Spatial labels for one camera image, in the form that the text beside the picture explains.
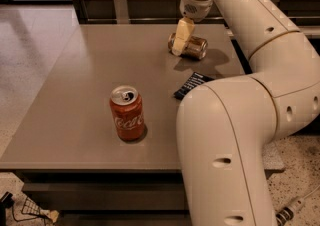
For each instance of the black object at floor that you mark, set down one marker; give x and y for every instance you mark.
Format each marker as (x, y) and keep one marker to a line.
(6, 202)

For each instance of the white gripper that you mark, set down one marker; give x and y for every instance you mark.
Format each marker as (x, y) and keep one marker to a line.
(196, 9)

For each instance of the red Coca-Cola can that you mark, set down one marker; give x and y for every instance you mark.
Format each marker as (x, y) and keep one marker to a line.
(127, 110)

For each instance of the black wire basket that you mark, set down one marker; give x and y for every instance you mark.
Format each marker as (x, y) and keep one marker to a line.
(25, 209)

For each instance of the left metal wall bracket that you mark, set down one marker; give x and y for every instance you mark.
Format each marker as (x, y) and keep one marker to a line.
(121, 11)

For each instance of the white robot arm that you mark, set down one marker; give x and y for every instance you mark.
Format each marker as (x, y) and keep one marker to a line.
(223, 125)

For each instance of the grey drawer cabinet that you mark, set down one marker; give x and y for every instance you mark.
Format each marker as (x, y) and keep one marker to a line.
(69, 127)

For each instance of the white power strip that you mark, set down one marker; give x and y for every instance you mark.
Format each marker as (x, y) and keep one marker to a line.
(288, 212)

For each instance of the dark blue snack packet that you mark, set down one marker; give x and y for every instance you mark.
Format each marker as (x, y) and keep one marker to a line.
(196, 79)

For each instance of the orange-gold soda can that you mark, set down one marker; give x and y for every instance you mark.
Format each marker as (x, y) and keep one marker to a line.
(196, 48)

